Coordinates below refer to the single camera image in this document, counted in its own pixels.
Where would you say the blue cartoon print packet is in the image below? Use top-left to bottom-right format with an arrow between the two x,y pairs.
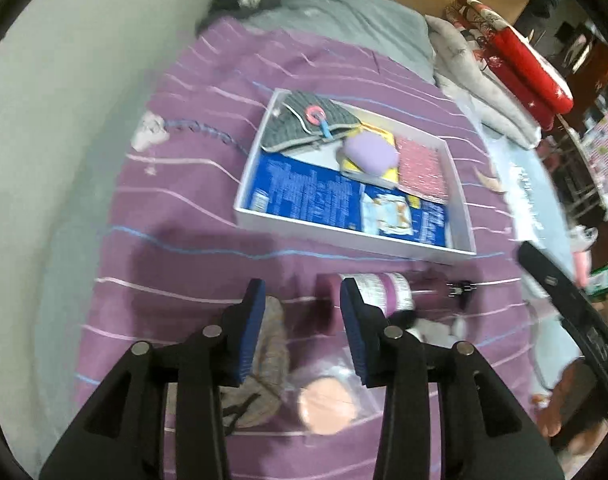
359,185 -> 449,247

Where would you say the crumpled white tissue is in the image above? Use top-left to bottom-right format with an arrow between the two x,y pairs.
131,112 -> 169,153

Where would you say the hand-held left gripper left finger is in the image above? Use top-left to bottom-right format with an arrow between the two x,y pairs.
39,278 -> 267,480

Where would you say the lilac soft pad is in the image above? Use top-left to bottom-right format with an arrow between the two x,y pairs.
341,132 -> 399,177

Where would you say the yellow packet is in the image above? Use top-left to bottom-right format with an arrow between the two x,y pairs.
340,122 -> 399,188

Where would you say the black and white plush toy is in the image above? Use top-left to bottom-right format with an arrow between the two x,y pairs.
389,310 -> 467,348

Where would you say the blue braided cord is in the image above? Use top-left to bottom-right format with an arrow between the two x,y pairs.
166,119 -> 245,153

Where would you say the peach puff in clear bag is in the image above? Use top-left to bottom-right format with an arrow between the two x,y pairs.
284,347 -> 382,436

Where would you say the grey duvet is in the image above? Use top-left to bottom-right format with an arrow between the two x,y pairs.
244,0 -> 435,81

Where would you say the beige checked pouch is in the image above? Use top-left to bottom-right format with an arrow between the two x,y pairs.
219,296 -> 291,428

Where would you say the red cushion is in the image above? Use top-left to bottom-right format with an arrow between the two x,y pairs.
446,0 -> 574,131

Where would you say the large blue packet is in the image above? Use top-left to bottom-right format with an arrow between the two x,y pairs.
251,154 -> 365,231

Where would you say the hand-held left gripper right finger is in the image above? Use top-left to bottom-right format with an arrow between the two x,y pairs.
339,277 -> 565,480

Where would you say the pink patterned square cloth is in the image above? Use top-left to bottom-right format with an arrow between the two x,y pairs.
395,137 -> 447,203

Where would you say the purple striped bedsheet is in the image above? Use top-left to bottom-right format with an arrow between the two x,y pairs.
39,20 -> 549,480

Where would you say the clear plastic cover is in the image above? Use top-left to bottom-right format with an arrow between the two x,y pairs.
488,135 -> 592,291

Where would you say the white rectangular tray box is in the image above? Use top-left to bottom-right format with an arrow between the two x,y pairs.
234,88 -> 477,266

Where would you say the beige paper piece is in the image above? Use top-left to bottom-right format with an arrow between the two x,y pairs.
475,164 -> 505,194

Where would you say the purple white labelled bottle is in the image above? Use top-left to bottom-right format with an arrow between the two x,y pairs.
316,272 -> 415,316

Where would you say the grey knitted pouch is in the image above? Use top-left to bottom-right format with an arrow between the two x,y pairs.
260,91 -> 362,153

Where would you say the colourful patterned cloth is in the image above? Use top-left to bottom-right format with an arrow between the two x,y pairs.
584,110 -> 608,188

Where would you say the person's right hand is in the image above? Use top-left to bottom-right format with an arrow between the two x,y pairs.
538,360 -> 608,453

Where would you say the grey white folded blanket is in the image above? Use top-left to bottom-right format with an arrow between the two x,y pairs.
426,12 -> 542,148

